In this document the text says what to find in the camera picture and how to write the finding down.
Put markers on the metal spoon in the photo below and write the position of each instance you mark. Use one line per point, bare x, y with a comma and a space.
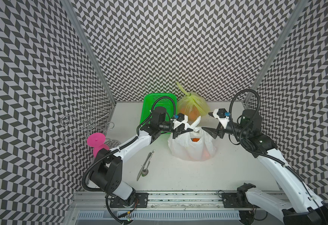
146, 168

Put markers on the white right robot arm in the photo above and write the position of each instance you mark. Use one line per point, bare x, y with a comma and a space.
304, 207

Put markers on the round metal strainer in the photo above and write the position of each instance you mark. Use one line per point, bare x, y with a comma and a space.
112, 143

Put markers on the white printed plastic bag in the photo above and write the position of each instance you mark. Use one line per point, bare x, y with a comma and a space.
182, 147

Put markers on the pink plastic cup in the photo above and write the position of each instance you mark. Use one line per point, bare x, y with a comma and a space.
97, 142

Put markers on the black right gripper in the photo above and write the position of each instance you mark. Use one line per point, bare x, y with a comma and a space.
218, 131

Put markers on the green plastic basket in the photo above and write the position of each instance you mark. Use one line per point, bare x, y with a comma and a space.
150, 99

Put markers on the metal wire rack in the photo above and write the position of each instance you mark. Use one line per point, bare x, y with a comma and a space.
86, 124

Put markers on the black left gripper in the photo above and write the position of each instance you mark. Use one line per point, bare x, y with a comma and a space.
176, 129

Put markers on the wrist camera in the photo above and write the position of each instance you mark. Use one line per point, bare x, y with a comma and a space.
222, 115
179, 118

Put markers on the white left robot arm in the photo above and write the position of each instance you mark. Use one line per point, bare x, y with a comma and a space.
105, 173

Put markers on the metal knife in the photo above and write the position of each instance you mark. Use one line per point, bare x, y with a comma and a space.
139, 174

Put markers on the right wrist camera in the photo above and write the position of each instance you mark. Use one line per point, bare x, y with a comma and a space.
222, 115

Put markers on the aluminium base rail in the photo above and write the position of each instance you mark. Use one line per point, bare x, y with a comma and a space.
175, 206

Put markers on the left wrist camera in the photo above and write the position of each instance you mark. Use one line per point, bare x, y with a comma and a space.
179, 118

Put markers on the yellow-green plastic bag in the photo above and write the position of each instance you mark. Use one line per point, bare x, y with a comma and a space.
192, 105

